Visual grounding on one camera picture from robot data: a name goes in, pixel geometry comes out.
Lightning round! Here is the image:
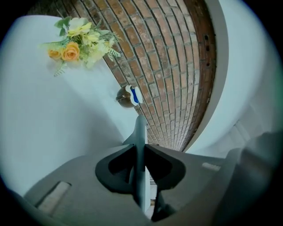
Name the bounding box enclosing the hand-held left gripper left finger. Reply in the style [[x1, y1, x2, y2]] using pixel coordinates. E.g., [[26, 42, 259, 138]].
[[23, 144, 153, 226]]

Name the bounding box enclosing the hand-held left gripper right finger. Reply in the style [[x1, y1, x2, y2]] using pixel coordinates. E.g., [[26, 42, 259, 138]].
[[145, 144, 226, 222]]

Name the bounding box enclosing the grey notebook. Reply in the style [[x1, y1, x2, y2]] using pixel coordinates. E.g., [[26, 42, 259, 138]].
[[122, 114, 152, 214]]

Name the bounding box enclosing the white mug with blue stripe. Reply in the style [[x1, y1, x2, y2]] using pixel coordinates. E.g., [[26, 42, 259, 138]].
[[115, 85, 143, 109]]

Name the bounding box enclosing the yellow flower bouquet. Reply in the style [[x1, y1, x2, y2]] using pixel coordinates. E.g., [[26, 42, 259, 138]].
[[38, 16, 122, 77]]

